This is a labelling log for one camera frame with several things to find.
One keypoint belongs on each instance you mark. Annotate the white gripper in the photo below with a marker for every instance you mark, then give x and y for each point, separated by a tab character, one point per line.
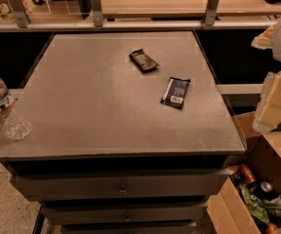
268	114

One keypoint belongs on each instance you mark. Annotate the cardboard box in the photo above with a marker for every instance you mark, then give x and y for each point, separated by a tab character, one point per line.
263	156

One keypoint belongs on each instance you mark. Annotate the red soda can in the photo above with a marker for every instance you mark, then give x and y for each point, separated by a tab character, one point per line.
245	172

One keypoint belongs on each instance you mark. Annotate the dark soda can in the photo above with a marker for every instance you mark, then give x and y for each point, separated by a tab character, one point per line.
265	191

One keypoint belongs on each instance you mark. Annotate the black snack bar wrapper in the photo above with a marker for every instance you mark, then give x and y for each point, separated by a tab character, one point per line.
144	62

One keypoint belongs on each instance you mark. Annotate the green snack bag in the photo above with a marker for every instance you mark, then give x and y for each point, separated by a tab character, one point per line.
254	205

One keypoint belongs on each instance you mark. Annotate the grey drawer cabinet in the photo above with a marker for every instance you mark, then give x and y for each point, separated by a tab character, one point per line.
105	156

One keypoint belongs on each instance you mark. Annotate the clear plastic water bottle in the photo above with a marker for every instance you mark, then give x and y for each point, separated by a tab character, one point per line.
13	121

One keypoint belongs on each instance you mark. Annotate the wooden shelf with rail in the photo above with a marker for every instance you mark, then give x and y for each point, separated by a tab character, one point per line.
67	14

